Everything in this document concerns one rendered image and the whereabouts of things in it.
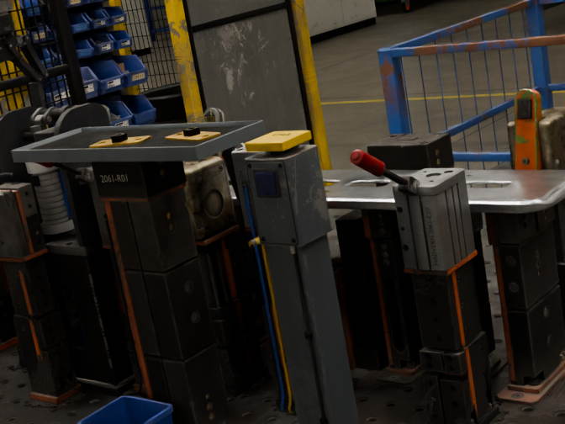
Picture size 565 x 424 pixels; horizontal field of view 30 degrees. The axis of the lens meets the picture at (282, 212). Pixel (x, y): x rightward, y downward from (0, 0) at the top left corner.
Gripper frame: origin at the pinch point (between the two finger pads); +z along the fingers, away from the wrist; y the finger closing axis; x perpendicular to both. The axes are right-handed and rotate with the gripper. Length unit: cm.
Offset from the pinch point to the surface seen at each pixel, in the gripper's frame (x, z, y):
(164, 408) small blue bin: -71, 36, -40
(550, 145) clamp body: -109, 12, 14
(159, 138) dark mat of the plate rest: -74, -2, -33
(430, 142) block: -87, 11, 14
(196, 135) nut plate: -81, -2, -33
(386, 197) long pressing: -93, 14, -8
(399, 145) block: -82, 11, 13
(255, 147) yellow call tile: -94, -2, -36
